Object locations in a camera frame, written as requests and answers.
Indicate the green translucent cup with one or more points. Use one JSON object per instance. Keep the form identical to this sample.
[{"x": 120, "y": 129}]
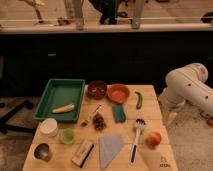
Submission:
[{"x": 67, "y": 136}]

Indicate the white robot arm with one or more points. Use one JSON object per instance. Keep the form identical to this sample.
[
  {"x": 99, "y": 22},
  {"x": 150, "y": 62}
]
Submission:
[{"x": 187, "y": 83}]

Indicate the dark red bowl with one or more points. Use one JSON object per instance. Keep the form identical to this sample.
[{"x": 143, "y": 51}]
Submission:
[{"x": 97, "y": 89}]

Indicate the orange bowl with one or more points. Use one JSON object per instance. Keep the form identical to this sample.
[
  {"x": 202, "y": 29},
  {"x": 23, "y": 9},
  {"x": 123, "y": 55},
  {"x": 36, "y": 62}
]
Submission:
[{"x": 118, "y": 93}]

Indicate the green sponge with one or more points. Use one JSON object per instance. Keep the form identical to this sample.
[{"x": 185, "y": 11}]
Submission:
[{"x": 118, "y": 113}]

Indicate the brown pine cone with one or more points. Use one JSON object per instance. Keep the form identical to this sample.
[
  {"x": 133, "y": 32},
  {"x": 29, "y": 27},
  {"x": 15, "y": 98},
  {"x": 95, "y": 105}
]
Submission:
[{"x": 98, "y": 122}]

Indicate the yellow banana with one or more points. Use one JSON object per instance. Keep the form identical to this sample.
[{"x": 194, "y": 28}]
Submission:
[{"x": 63, "y": 109}]

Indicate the small metal brush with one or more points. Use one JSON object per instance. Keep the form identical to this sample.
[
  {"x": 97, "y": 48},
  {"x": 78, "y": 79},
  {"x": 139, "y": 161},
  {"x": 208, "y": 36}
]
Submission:
[{"x": 86, "y": 121}]

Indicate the green plastic tray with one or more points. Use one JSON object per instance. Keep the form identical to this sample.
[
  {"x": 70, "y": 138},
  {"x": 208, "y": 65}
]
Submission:
[{"x": 59, "y": 93}]

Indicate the blue folded cloth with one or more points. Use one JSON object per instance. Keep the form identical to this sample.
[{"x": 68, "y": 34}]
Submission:
[{"x": 109, "y": 147}]

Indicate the wooden block eraser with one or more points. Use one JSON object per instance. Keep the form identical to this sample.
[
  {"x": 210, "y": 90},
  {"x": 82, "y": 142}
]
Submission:
[{"x": 82, "y": 153}]

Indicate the red orange apple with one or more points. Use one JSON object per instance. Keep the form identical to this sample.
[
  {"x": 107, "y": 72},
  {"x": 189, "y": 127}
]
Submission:
[{"x": 154, "y": 138}]

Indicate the metal cup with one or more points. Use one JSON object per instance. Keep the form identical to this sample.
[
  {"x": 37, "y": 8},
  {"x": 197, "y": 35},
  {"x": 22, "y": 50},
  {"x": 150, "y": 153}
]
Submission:
[{"x": 42, "y": 152}]

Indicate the black office chair base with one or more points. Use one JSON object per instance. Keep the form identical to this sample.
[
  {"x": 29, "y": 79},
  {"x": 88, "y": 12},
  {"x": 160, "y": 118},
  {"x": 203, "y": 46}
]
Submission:
[{"x": 5, "y": 127}]

